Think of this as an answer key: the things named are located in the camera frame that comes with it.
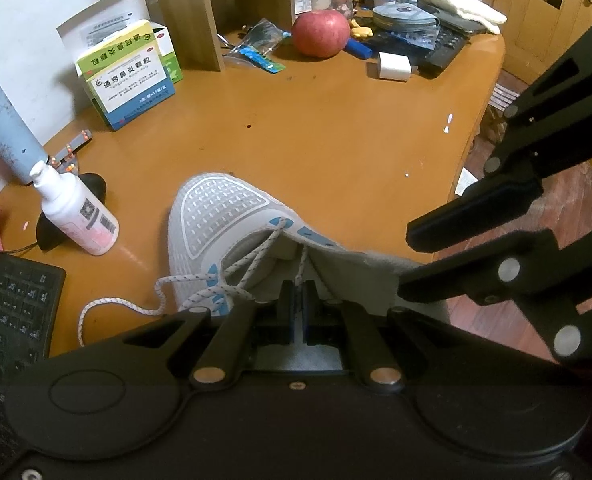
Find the white knitted cloth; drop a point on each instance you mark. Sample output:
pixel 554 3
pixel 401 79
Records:
pixel 466 7

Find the yellow toy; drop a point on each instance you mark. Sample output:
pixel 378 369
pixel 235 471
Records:
pixel 361 31

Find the clear plastic bag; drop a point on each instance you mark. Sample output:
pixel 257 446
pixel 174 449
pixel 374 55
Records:
pixel 261 32

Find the light blue thermos bottle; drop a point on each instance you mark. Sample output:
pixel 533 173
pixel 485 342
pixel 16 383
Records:
pixel 3 125

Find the white green medicine box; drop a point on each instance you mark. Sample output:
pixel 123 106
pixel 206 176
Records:
pixel 100 10

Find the blue white medicine box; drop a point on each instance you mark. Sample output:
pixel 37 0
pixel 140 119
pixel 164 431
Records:
pixel 130 90

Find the white speckled shoelace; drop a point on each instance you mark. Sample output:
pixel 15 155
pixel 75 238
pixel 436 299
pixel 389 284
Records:
pixel 110 301

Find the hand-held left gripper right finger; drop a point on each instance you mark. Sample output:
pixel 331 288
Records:
pixel 312 317

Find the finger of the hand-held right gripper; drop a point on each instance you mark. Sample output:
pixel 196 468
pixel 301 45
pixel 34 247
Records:
pixel 476 272
pixel 476 215

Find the orange pill blister pack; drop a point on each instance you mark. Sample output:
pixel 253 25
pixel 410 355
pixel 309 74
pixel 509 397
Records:
pixel 65 166
pixel 75 145

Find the white charger plug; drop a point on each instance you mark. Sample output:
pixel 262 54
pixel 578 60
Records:
pixel 393 66

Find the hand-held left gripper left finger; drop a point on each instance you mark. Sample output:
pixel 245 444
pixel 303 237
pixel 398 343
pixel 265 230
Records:
pixel 288 317

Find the wooden desk shelf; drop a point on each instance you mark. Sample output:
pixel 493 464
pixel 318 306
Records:
pixel 195 15

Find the blue strip packet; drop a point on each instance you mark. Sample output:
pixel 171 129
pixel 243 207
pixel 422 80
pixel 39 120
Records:
pixel 263 60

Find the blue printed packet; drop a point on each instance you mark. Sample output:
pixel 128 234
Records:
pixel 406 39

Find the black computer keyboard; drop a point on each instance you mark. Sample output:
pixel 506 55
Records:
pixel 10 320

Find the white pink spray bottle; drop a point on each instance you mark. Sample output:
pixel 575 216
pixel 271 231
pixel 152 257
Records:
pixel 83 220

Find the white blue sneaker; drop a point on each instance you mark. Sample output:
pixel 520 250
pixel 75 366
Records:
pixel 215 210

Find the red apple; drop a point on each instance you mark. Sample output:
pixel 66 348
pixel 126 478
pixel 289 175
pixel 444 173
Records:
pixel 321 34

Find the black wallet case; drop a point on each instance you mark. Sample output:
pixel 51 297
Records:
pixel 463 26

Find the wooden wardrobe door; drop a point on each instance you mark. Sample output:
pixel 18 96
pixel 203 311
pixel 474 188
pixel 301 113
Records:
pixel 526 15

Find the black remote control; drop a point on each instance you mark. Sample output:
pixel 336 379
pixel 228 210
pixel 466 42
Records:
pixel 441 55

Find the green yellow medicine box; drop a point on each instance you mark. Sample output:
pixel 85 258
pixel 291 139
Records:
pixel 110 45

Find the black computer mouse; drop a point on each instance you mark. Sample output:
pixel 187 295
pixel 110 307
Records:
pixel 93 187

